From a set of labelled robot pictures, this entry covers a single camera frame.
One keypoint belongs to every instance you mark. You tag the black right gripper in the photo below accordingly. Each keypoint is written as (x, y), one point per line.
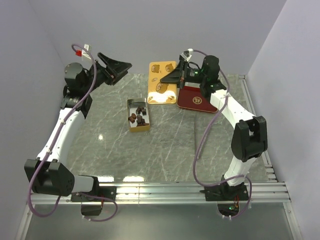
(175, 76)

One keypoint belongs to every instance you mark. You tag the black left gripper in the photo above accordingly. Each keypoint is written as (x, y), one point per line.
(114, 70)

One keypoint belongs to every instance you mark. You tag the silver tin lid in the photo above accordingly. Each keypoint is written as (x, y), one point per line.
(157, 92)

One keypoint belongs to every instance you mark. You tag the dark chocolate piece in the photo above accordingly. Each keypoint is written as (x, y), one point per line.
(144, 111)
(139, 109)

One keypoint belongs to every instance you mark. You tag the silver metal tweezers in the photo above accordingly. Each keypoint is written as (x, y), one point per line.
(196, 132)

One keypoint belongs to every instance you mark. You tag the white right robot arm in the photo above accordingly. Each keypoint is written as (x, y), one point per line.
(249, 139)

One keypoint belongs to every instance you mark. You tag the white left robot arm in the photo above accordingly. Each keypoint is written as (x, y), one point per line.
(47, 173)

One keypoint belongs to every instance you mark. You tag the red rectangular tray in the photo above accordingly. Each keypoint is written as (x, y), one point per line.
(190, 98)

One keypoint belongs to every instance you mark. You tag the gold metal tin box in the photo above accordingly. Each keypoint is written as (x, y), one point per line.
(132, 105)

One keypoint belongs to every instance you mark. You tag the electronics board with led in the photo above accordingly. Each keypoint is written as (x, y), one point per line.
(229, 209)

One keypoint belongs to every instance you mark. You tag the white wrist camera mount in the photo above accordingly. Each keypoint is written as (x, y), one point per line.
(84, 54)

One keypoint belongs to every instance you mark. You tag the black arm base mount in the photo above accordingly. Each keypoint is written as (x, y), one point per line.
(224, 192)

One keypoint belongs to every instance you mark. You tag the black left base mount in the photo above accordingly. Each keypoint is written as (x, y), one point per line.
(96, 196)

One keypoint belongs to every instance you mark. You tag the aluminium rail frame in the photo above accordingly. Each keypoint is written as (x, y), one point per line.
(157, 197)

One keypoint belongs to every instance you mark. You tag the black box under rail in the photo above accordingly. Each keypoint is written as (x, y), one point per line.
(91, 210)

